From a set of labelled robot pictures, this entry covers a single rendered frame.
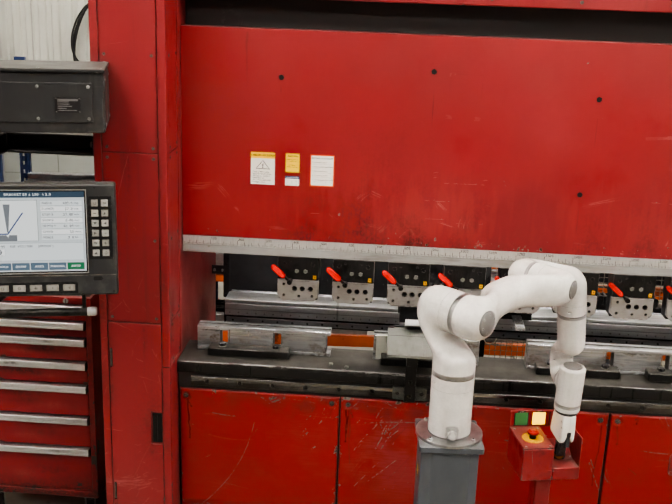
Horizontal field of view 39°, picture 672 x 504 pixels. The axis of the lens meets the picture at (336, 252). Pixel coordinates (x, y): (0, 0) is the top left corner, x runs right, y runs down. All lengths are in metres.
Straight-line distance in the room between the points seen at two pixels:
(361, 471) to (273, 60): 1.53
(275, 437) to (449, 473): 1.03
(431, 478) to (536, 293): 0.61
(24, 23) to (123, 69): 4.62
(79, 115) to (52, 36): 4.75
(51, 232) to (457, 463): 1.41
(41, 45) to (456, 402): 5.67
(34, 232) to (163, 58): 0.69
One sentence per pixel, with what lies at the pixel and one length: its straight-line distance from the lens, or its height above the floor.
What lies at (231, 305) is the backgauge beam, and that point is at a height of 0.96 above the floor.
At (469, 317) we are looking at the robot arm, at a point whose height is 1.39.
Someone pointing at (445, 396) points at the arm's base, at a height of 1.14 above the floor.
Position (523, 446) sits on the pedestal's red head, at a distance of 3.23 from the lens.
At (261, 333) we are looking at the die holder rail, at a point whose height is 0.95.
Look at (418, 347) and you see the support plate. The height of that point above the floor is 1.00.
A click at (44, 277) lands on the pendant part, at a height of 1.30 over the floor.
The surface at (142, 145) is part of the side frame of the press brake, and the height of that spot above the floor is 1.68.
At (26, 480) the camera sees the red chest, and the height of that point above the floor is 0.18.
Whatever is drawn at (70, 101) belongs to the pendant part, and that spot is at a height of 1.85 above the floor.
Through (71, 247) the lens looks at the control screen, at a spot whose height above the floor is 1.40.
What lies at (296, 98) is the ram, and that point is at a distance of 3.31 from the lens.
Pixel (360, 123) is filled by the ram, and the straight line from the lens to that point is 3.30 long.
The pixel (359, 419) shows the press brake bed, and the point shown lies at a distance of 3.52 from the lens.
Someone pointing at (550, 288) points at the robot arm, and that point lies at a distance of 2.80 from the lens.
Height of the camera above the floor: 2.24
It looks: 16 degrees down
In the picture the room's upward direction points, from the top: 2 degrees clockwise
